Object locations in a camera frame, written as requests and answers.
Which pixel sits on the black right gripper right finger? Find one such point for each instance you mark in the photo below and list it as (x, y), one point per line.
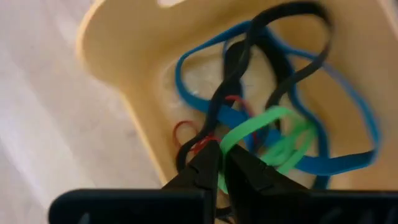
(248, 177)

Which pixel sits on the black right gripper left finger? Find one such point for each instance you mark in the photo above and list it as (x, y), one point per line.
(202, 171)

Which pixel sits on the red piece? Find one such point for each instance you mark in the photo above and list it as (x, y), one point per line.
(202, 143)

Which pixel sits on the green rubber band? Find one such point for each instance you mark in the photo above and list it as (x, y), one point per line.
(248, 124)

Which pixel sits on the black rubber band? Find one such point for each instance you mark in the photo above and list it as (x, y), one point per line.
(231, 84)
(280, 65)

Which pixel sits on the yellow plastic bin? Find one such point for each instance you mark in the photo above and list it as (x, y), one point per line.
(124, 46)

